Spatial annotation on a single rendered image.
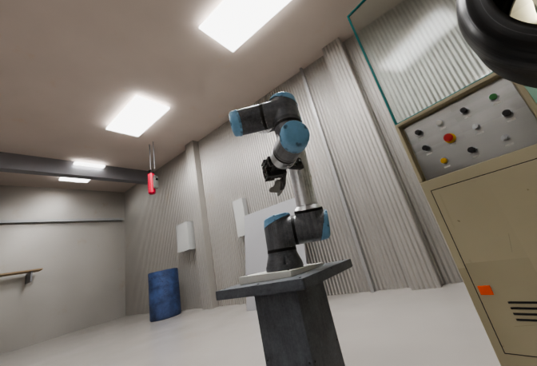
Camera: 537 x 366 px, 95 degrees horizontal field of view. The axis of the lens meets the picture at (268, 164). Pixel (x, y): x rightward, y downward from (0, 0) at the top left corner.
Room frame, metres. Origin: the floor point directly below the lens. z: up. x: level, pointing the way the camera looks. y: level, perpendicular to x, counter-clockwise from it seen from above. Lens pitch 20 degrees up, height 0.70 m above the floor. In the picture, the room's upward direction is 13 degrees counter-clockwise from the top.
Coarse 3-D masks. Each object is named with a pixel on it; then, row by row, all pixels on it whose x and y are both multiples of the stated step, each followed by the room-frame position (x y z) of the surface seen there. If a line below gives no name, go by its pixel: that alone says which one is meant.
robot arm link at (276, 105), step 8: (272, 96) 0.69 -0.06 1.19; (280, 96) 0.68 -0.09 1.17; (288, 96) 0.69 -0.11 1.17; (264, 104) 0.69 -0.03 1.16; (272, 104) 0.69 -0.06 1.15; (280, 104) 0.68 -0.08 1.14; (288, 104) 0.68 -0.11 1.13; (296, 104) 0.71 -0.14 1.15; (264, 112) 0.69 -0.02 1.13; (272, 112) 0.69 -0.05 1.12; (280, 112) 0.68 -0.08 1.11; (288, 112) 0.68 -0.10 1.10; (296, 112) 0.69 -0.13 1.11; (272, 120) 0.70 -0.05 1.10; (280, 120) 0.68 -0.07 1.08; (296, 120) 0.68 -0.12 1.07; (272, 128) 0.75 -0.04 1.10
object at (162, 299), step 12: (156, 276) 5.27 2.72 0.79; (168, 276) 5.35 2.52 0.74; (156, 288) 5.27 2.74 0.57; (168, 288) 5.34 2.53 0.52; (156, 300) 5.27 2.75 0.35; (168, 300) 5.33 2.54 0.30; (180, 300) 5.64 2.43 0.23; (156, 312) 5.27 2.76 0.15; (168, 312) 5.33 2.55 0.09; (180, 312) 5.58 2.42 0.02
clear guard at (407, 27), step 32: (384, 0) 1.22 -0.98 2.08; (416, 0) 1.11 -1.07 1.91; (448, 0) 1.03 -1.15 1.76; (384, 32) 1.28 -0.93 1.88; (416, 32) 1.17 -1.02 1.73; (448, 32) 1.08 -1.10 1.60; (384, 64) 1.34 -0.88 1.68; (416, 64) 1.22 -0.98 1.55; (448, 64) 1.13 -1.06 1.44; (480, 64) 1.05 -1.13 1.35; (384, 96) 1.40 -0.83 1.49; (416, 96) 1.28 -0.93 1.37; (448, 96) 1.18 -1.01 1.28
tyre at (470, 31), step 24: (456, 0) 0.56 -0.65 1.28; (480, 0) 0.51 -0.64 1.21; (504, 0) 0.64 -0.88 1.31; (480, 24) 0.53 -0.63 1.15; (504, 24) 0.50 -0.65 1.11; (528, 24) 0.48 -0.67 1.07; (480, 48) 0.57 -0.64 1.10; (504, 48) 0.53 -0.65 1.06; (528, 48) 0.50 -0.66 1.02; (504, 72) 0.62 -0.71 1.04; (528, 72) 0.55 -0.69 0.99
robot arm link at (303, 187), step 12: (300, 156) 1.22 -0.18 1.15; (300, 180) 1.24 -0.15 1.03; (300, 192) 1.25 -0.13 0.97; (312, 192) 1.27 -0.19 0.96; (300, 204) 1.27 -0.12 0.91; (312, 204) 1.26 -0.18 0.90; (300, 216) 1.27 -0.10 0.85; (312, 216) 1.25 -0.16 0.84; (324, 216) 1.26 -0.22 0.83; (300, 228) 1.27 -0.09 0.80; (312, 228) 1.26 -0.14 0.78; (324, 228) 1.26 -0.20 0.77; (300, 240) 1.29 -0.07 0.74; (312, 240) 1.30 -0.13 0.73
